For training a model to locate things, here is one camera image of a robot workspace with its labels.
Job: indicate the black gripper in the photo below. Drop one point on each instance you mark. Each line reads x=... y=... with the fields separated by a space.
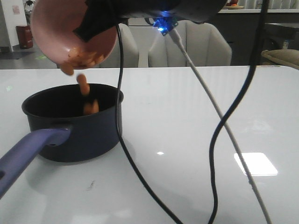
x=192 y=10

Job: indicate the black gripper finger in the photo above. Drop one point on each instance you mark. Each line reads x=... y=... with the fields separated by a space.
x=99 y=17

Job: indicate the pink bowl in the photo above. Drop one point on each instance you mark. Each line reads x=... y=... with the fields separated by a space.
x=50 y=18

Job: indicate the orange ham slices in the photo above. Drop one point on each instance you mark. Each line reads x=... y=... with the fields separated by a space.
x=82 y=59

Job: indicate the fruit plate on counter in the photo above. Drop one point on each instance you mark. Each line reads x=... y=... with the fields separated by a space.
x=233 y=5

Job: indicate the blue lit circuit board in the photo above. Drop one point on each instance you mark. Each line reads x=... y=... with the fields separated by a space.
x=165 y=24

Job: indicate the right beige chair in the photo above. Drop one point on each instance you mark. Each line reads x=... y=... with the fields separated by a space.
x=203 y=43

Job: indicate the beige chair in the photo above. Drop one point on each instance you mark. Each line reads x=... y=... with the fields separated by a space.
x=106 y=44
x=203 y=43

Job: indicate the grey counter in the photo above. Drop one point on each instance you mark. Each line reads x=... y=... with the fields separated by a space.
x=238 y=27

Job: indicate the white cabinet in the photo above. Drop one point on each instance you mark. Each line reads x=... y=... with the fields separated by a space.
x=144 y=35

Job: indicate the left beige chair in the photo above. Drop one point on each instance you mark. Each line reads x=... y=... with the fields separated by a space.
x=106 y=44

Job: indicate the red trash bin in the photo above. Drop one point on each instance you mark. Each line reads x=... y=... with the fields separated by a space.
x=24 y=36

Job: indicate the beige cushion seat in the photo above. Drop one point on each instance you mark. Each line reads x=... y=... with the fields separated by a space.
x=284 y=57

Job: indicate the dark blue saucepan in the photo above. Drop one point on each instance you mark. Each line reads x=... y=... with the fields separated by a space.
x=64 y=127

